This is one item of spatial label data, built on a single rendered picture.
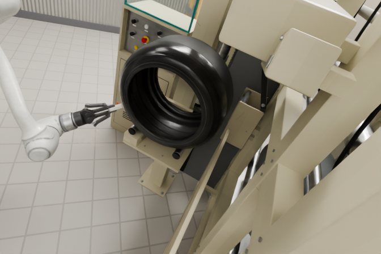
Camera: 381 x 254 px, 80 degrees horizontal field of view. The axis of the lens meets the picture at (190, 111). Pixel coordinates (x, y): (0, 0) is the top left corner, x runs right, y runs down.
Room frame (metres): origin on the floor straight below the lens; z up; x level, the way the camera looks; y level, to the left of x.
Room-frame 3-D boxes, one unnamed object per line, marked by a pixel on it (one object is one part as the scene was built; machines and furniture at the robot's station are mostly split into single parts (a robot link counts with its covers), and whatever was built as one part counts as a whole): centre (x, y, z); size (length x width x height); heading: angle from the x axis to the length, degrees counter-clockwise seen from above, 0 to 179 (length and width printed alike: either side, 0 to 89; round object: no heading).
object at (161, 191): (1.27, 0.06, 0.01); 0.27 x 0.27 x 0.02; 79
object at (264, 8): (0.84, -0.18, 1.71); 0.61 x 0.25 x 0.15; 169
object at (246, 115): (1.16, -0.32, 1.05); 0.20 x 0.15 x 0.30; 169
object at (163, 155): (1.02, 0.09, 0.80); 0.37 x 0.36 x 0.02; 79
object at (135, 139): (1.04, 0.23, 0.83); 0.36 x 0.09 x 0.06; 169
